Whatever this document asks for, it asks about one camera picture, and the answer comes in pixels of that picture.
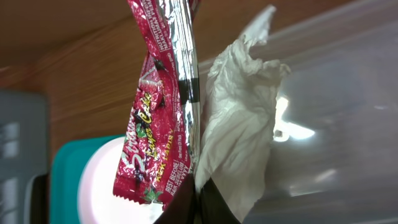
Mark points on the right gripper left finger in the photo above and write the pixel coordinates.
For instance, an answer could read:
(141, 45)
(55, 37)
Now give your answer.
(181, 210)

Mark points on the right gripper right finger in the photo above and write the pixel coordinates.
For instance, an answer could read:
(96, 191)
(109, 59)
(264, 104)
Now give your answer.
(213, 208)

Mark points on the red snack wrapper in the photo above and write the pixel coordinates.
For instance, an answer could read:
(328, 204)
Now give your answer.
(162, 140)

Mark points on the white napkin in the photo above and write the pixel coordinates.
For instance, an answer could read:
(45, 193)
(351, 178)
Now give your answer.
(238, 112)

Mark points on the grey dishwasher rack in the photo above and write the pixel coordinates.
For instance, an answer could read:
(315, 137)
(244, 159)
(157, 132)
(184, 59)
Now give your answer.
(24, 157)

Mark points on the large white plate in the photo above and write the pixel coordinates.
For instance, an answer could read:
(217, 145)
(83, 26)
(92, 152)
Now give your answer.
(96, 202)

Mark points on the teal plastic tray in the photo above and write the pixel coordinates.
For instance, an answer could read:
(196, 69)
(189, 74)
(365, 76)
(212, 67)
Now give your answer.
(67, 168)

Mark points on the clear plastic bin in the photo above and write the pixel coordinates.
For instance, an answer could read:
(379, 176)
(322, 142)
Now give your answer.
(334, 157)

